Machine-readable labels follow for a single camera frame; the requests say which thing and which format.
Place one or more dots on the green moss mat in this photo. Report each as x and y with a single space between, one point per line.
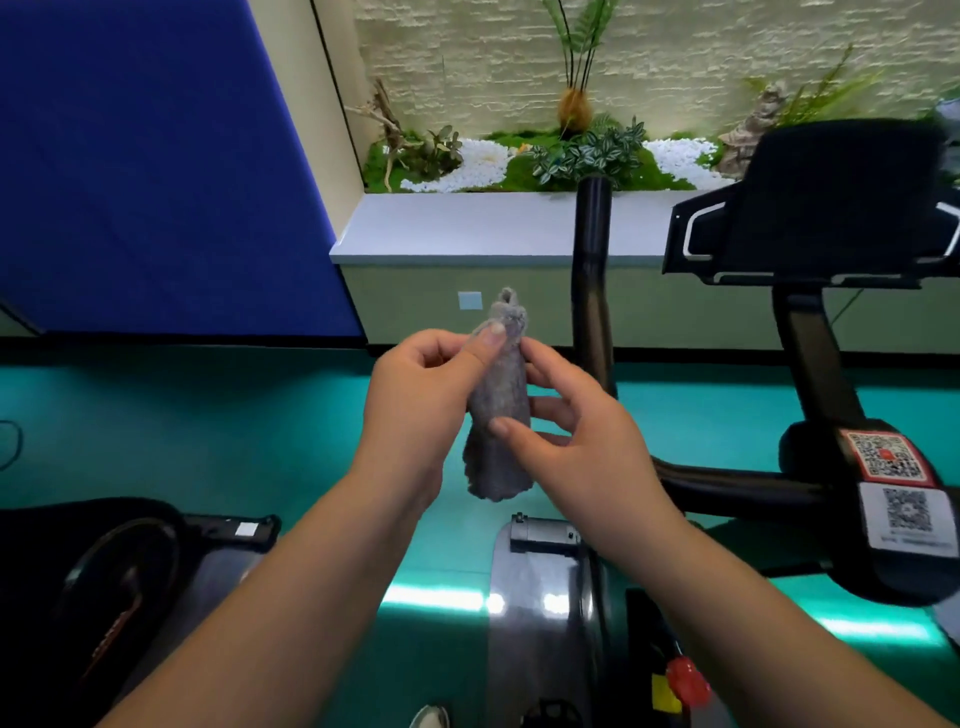
517 169

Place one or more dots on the small leafy green plant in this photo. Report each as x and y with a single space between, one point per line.
435 150

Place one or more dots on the tall thin stemmed fern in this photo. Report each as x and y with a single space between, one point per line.
574 112

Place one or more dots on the person's left forearm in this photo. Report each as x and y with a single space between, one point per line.
277 615

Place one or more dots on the black exercise bike frame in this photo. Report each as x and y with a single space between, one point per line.
615 600
75 562

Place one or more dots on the dry brown branch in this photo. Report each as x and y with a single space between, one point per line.
386 124

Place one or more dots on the person's right hand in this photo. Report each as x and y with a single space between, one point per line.
607 472

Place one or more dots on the white sneaker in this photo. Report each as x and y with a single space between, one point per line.
430 716

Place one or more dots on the pale square wall socket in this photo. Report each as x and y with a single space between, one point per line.
470 301

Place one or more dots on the grey cleaning cloth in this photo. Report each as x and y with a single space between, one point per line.
499 390

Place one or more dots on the blue wall pad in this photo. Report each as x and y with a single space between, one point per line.
150 165

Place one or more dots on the variegated leaf plant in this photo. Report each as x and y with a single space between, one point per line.
592 154

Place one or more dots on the red round knob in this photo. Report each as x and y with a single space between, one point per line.
688 681

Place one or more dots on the person's left hand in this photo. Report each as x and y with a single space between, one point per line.
412 412

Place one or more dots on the grey stacked rock ornament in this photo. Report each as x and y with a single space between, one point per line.
750 135

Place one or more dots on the slim green fern plant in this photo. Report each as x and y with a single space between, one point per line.
817 97

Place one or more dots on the patch of white pebbles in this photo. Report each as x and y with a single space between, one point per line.
472 165
682 161

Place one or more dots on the long cabinet with grey top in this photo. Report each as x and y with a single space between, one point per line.
487 225

